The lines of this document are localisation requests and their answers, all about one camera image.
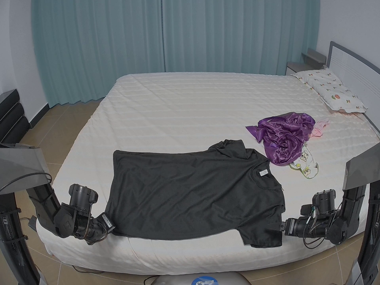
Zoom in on black cable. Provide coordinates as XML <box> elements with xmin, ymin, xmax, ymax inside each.
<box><xmin>0</xmin><ymin>172</ymin><xmax>53</xmax><ymax>194</ymax></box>

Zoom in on white printed garment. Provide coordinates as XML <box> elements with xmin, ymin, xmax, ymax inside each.
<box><xmin>289</xmin><ymin>149</ymin><xmax>320</xmax><ymax>180</ymax></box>

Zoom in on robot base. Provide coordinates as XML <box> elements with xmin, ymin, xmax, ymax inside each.
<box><xmin>150</xmin><ymin>273</ymin><xmax>247</xmax><ymax>285</ymax></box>

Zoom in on pink garment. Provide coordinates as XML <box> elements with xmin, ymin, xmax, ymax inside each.
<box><xmin>309</xmin><ymin>119</ymin><xmax>331</xmax><ymax>138</ymax></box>

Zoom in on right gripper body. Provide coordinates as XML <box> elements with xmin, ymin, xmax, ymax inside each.
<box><xmin>281</xmin><ymin>218</ymin><xmax>311</xmax><ymax>237</ymax></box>

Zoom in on white printed pillow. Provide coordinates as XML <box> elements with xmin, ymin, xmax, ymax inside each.
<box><xmin>290</xmin><ymin>68</ymin><xmax>368</xmax><ymax>113</ymax></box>

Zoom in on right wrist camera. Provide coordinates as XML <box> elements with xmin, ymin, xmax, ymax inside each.
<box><xmin>301</xmin><ymin>204</ymin><xmax>316</xmax><ymax>219</ymax></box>

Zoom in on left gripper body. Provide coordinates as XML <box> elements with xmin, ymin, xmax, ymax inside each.
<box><xmin>87</xmin><ymin>213</ymin><xmax>116</xmax><ymax>244</ymax></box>

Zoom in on grey bedside table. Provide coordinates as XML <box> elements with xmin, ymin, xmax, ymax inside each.
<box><xmin>286</xmin><ymin>48</ymin><xmax>327</xmax><ymax>76</ymax></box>

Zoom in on bed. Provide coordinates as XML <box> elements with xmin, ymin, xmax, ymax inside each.
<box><xmin>36</xmin><ymin>41</ymin><xmax>380</xmax><ymax>274</ymax></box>

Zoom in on black T-shirt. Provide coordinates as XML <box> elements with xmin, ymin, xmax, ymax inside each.
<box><xmin>104</xmin><ymin>139</ymin><xmax>286</xmax><ymax>248</ymax></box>

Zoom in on purple satin garment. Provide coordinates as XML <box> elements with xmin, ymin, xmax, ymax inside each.
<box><xmin>245</xmin><ymin>112</ymin><xmax>316</xmax><ymax>165</ymax></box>

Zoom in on black chest of drawers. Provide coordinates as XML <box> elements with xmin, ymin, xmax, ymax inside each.
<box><xmin>0</xmin><ymin>89</ymin><xmax>30</xmax><ymax>144</ymax></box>

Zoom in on blue-green curtain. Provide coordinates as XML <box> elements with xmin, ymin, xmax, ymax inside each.
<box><xmin>31</xmin><ymin>0</ymin><xmax>322</xmax><ymax>107</ymax></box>

